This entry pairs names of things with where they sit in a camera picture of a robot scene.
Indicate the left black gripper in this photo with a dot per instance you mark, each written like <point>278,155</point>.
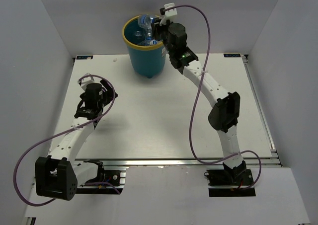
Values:
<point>109,95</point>

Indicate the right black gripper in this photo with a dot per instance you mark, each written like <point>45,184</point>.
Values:
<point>156,28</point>

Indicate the clear bottle blue label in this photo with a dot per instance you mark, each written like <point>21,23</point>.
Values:
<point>148,34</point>
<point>138,34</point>

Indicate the clear unlabelled bottle white cap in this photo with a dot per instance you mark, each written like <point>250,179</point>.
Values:
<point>148,43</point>

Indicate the bottle blue cap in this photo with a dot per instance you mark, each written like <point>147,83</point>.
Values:
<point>145,21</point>

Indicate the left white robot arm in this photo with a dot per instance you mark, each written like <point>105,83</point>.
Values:
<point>56,175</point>

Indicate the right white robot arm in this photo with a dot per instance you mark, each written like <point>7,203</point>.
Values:
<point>225,105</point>

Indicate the teal bin with yellow rim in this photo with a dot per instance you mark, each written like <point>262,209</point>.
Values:
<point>146,61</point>

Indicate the right blue table sticker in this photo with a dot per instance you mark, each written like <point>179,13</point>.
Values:
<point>232,55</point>

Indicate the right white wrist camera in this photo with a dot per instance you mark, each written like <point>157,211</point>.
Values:
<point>168,13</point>

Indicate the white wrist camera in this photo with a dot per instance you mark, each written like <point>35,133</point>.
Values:
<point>85,81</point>
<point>168,13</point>

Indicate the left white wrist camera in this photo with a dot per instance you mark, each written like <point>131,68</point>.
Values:
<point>85,81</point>

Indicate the aluminium right side rail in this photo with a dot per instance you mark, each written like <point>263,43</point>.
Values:
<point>258,104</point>

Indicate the aluminium rail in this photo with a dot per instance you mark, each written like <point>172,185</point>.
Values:
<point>258,104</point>
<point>267,162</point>

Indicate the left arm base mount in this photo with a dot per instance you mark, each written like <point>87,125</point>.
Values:
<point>95,177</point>

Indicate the aluminium front rail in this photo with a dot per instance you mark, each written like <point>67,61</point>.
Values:
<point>267,162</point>

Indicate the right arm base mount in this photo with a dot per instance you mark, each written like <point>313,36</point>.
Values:
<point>222,185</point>

